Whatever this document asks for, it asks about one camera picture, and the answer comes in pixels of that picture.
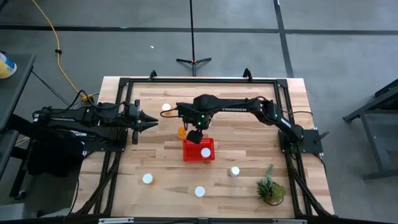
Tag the black tripod stand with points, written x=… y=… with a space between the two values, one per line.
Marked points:
x=194 y=61

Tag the black table clamp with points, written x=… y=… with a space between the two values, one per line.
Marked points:
x=247 y=74
x=152 y=75

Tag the dark side table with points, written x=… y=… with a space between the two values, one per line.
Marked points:
x=15 y=93

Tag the small green potted plant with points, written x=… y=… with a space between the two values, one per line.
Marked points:
x=269 y=189

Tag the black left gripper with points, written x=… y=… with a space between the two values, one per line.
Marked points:
x=132 y=115

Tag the long black floor tape strip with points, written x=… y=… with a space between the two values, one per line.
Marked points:
x=93 y=28

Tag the short black floor tape strip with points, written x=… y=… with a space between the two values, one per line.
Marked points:
x=283 y=37

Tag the orange pill bottle white cap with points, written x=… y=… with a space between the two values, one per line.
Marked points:
x=206 y=152
x=147 y=178
x=166 y=107
x=199 y=191
x=182 y=133

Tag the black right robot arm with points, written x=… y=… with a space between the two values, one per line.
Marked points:
x=236 y=107

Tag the red plastic basket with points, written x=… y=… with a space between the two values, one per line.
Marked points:
x=192 y=154

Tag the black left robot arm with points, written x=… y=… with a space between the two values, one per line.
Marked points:
x=77 y=115

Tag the silver metal bracket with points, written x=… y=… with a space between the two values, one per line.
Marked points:
x=289 y=221
x=115 y=220

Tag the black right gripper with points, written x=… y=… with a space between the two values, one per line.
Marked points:
x=196 y=137

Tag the dark metal cart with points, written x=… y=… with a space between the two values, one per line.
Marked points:
x=382 y=140

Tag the yellow and blue container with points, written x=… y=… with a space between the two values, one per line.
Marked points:
x=6 y=68

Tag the black metal table frame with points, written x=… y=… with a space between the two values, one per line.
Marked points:
x=155 y=80

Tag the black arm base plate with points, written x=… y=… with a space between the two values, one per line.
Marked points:
x=105 y=146
x=311 y=140

